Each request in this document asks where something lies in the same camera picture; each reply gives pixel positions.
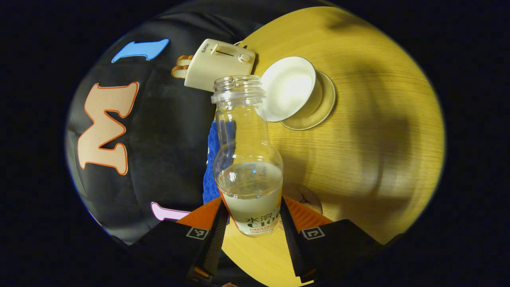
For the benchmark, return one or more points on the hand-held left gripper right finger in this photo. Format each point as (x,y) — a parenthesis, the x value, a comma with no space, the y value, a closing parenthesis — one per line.
(297,251)

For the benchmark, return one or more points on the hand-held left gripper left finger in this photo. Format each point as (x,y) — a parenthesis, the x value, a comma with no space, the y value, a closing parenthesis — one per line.
(213,247)

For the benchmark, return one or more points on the round cork coaster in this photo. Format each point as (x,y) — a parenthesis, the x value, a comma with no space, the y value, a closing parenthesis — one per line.
(308,199)

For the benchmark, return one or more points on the clear plastic water bottle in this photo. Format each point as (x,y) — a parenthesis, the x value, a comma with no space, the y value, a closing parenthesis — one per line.
(247,187)

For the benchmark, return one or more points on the white teacup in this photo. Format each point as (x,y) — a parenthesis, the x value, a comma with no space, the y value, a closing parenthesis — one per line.
(289,87)

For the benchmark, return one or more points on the blue folded towel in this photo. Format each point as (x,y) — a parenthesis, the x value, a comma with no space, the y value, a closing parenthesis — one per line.
(209,175)

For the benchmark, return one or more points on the black backdrop cloth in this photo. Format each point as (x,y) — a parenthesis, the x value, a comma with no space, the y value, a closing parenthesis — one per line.
(167,131)

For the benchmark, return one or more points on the white saucer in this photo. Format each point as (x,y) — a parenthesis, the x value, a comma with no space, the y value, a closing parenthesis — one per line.
(326,103)

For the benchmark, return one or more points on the toasted bread slice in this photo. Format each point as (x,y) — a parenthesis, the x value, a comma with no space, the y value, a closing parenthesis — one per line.
(180,72)
(185,60)

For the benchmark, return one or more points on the cream white toaster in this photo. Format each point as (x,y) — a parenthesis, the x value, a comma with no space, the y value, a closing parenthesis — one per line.
(215,67)

